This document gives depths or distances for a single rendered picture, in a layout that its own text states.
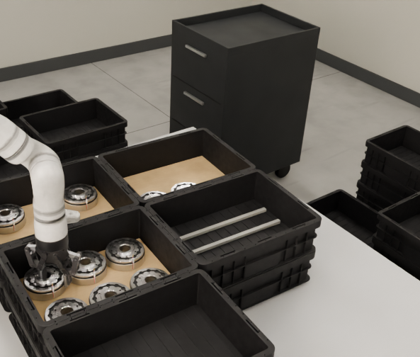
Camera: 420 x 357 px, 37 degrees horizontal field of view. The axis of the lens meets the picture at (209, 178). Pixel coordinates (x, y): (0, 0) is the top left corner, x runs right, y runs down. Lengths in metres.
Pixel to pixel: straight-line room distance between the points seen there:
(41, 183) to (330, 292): 0.90
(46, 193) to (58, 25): 3.53
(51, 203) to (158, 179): 0.65
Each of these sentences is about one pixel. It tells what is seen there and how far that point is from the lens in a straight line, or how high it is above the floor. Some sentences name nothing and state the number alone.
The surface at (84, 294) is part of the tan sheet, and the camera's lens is 1.59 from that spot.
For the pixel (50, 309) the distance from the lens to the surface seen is 1.53.
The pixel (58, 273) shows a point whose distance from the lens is 1.61.
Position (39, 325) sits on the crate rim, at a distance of 1.39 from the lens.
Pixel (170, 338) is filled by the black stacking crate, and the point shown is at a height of 0.83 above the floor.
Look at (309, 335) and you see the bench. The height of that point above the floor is 0.70.
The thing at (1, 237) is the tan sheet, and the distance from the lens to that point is 1.81.
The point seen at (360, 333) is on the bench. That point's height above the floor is 0.70.
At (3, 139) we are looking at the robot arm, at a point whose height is 1.28.
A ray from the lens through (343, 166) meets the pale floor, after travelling 3.85.
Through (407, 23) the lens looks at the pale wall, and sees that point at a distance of 4.77.
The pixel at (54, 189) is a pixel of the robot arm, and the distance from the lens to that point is 1.38.
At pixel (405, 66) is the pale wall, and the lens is 4.83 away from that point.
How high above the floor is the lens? 1.91
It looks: 32 degrees down
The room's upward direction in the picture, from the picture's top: 4 degrees clockwise
